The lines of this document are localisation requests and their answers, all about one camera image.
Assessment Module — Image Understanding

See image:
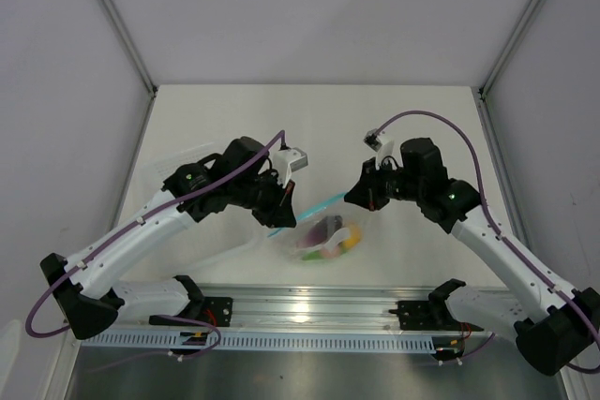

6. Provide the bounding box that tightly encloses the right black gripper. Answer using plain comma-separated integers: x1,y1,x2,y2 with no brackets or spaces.
345,156,425,212

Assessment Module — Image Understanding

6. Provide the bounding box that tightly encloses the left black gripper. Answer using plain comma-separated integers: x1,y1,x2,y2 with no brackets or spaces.
230,169,295,229

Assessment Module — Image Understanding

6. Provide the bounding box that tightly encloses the purple toy eggplant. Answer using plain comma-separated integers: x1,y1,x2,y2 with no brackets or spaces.
298,215,343,247

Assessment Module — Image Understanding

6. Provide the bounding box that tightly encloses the yellow toy lemon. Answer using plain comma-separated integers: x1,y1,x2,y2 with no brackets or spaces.
339,223,362,253

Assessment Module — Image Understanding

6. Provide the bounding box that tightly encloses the green toy vegetable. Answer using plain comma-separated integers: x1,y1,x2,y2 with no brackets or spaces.
302,250,329,261

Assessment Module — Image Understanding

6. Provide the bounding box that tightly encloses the clear zip top bag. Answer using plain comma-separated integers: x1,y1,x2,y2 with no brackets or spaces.
268,192,369,263

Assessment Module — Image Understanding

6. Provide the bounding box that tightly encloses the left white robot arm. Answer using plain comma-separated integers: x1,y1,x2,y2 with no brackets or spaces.
40,133,308,340

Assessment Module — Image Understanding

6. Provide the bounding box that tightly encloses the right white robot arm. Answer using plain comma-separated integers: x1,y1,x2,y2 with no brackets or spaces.
344,133,599,376

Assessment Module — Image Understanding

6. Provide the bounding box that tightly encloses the white perforated plastic basket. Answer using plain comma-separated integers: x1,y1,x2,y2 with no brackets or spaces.
140,141,263,274

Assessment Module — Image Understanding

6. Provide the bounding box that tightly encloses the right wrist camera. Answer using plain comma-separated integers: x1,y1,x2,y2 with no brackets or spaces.
364,129,395,169

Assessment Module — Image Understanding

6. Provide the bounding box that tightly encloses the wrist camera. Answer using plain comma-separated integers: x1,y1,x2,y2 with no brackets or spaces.
271,147,308,186
364,129,395,169

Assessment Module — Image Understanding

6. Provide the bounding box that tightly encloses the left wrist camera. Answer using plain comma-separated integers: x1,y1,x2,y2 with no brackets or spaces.
271,147,308,186

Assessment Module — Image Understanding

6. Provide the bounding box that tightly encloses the aluminium mounting rail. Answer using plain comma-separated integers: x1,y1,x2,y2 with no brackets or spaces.
63,283,526,340

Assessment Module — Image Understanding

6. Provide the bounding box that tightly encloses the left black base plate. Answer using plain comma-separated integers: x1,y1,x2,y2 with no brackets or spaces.
175,297,233,328

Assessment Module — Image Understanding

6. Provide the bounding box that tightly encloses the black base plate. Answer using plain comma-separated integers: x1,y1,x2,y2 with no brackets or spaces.
175,297,233,328
388,300,483,332

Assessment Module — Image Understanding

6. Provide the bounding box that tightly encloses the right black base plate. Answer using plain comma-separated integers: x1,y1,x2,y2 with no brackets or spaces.
388,300,483,332

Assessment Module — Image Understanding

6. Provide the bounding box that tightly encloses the white slotted cable duct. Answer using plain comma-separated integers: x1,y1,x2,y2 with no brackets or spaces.
82,330,435,354

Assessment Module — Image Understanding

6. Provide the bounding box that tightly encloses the right aluminium frame post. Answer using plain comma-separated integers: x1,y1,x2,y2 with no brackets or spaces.
478,0,547,101

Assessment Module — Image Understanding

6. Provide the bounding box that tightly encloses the aluminium frame post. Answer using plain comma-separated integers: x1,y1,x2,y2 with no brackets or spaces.
97,0,158,96
478,0,547,101

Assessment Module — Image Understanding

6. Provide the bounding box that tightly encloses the left aluminium frame post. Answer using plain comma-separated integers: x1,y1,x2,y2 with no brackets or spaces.
97,0,158,96

